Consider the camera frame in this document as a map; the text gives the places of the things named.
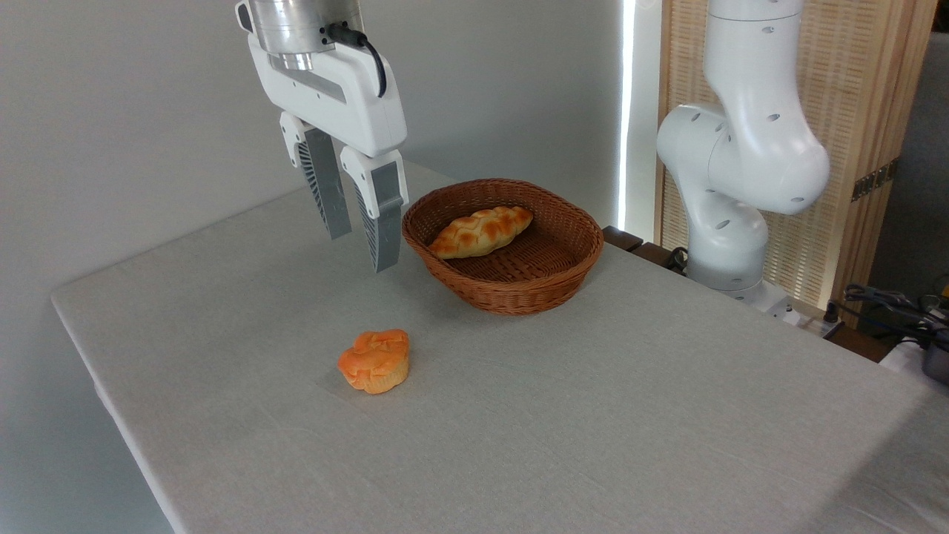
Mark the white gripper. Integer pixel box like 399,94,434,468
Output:
247,33,409,273

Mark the round orange bread bun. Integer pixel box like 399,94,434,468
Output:
337,329,411,395

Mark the braided bread loaf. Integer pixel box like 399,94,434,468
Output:
428,205,535,260

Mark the brown wicker basket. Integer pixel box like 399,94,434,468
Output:
402,178,605,317

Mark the grey tablecloth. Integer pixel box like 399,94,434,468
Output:
50,162,949,534

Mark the white power strip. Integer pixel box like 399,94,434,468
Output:
771,299,844,339

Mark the wooden folding screen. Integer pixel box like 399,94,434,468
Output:
655,0,939,329

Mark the metal screen hinge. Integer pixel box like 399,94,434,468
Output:
851,158,900,202

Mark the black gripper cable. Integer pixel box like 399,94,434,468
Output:
326,24,388,99

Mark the black cable bundle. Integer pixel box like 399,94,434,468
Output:
825,284,949,351

